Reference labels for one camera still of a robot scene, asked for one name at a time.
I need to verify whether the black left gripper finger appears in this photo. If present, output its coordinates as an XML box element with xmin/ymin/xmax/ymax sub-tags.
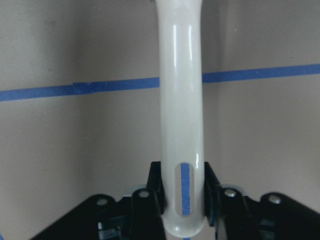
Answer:
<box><xmin>130</xmin><ymin>161</ymin><xmax>166</xmax><ymax>240</ymax></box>

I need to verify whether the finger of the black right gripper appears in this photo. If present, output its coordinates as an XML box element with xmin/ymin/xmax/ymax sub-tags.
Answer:
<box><xmin>204</xmin><ymin>162</ymin><xmax>259</xmax><ymax>240</ymax></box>

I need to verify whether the cream hand brush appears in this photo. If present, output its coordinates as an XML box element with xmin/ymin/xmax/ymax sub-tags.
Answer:
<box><xmin>155</xmin><ymin>0</ymin><xmax>205</xmax><ymax>239</ymax></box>

